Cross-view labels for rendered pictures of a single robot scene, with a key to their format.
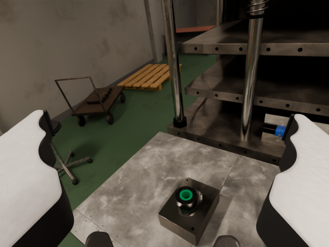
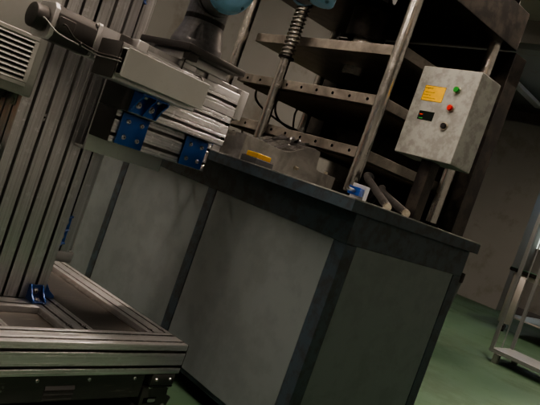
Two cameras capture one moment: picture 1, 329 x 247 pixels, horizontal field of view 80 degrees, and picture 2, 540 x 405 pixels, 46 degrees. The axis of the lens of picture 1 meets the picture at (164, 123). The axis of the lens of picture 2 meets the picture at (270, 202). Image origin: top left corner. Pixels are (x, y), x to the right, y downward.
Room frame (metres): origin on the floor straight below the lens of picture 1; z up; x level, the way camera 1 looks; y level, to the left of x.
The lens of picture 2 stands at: (-2.50, -1.09, 0.78)
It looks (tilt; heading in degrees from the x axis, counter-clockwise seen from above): 2 degrees down; 8
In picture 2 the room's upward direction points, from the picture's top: 19 degrees clockwise
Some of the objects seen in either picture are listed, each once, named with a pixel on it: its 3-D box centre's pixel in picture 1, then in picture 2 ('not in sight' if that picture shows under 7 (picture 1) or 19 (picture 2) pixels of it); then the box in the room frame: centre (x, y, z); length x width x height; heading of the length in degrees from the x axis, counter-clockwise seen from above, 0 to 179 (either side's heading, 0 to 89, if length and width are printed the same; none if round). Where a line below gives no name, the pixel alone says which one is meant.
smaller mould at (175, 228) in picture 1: (190, 207); not in sight; (0.46, -0.05, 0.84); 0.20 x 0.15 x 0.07; 140
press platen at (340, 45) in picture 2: not in sight; (362, 67); (1.07, -0.82, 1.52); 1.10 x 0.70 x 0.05; 50
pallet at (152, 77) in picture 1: (152, 76); not in sight; (4.34, 0.11, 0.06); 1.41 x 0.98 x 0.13; 148
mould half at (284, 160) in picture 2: not in sight; (272, 153); (-0.04, -0.68, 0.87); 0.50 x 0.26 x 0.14; 140
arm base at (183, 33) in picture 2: not in sight; (199, 36); (-0.73, -0.49, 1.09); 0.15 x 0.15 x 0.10
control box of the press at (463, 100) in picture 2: not in sight; (404, 234); (0.36, -1.29, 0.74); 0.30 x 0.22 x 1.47; 50
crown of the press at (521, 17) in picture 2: not in sight; (370, 22); (1.02, -0.78, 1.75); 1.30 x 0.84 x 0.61; 50
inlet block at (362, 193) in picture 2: not in sight; (354, 190); (-0.35, -1.04, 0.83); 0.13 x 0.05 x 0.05; 160
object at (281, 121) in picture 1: (299, 110); (312, 173); (0.93, -0.77, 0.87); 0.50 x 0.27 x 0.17; 140
